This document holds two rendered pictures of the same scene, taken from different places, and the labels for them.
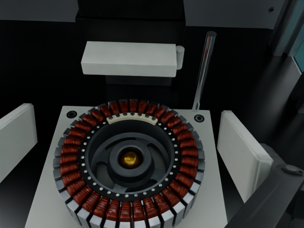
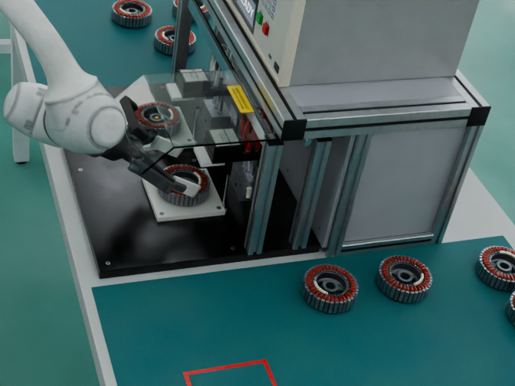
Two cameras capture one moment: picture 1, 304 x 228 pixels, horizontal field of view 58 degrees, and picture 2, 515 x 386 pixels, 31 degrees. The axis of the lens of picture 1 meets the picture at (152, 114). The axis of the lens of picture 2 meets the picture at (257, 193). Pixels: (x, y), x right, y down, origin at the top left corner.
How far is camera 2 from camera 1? 186 cm
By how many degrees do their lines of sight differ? 47
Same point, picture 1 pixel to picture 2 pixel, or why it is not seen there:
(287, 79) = (268, 243)
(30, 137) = (175, 153)
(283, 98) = not seen: hidden behind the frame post
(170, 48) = (208, 161)
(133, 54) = (201, 155)
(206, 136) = (209, 210)
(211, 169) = (194, 211)
